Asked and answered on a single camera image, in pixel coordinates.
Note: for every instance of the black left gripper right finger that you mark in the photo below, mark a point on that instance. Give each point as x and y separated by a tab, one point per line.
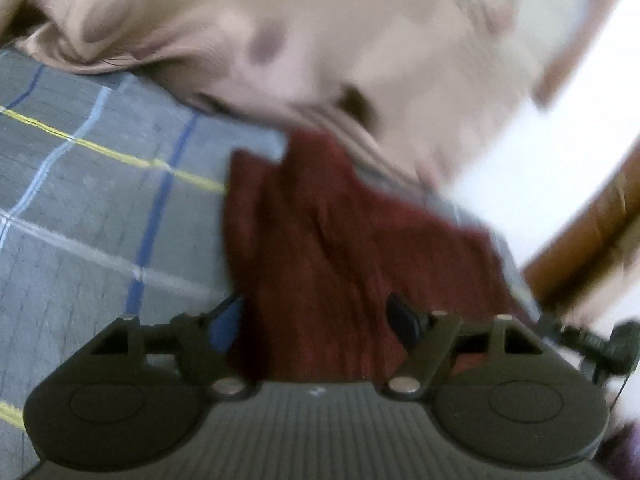
428	338

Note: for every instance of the beige leaf-print curtain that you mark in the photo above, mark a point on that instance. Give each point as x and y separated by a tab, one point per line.
419	88

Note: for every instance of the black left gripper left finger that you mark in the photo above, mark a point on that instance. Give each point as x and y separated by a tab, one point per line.
203	341

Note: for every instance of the brown wooden frame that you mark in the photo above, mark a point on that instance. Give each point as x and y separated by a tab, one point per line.
594	230

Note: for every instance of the dark red fluffy cloth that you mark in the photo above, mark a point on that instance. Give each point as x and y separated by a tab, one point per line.
314	253

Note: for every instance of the grey plaid bed sheet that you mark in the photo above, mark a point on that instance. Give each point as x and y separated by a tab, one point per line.
112	199

